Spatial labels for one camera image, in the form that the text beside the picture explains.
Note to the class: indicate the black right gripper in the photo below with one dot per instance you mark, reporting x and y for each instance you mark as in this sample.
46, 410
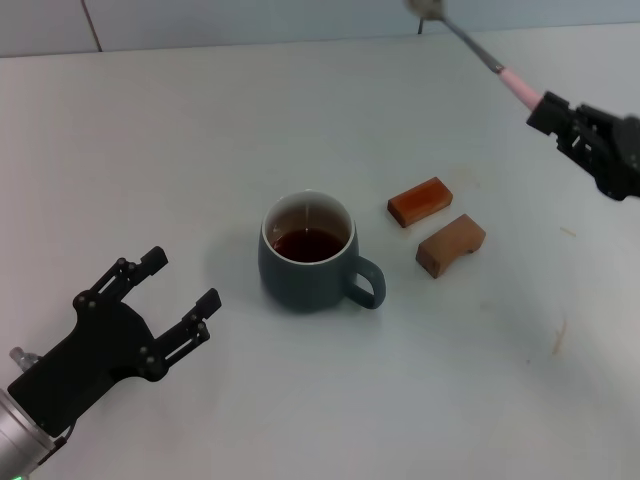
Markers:
625, 160

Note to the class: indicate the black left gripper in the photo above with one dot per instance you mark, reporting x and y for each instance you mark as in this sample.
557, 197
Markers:
100, 345

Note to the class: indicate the grey mug with dark drink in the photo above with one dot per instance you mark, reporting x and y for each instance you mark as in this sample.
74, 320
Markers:
300, 285

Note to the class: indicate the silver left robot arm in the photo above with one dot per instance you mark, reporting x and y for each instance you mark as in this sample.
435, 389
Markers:
20, 440

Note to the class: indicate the orange brown wooden block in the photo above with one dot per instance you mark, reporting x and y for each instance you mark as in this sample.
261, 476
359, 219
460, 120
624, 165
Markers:
420, 202

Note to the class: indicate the light wooden arch block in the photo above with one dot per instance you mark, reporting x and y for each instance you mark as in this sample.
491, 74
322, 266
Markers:
445, 247

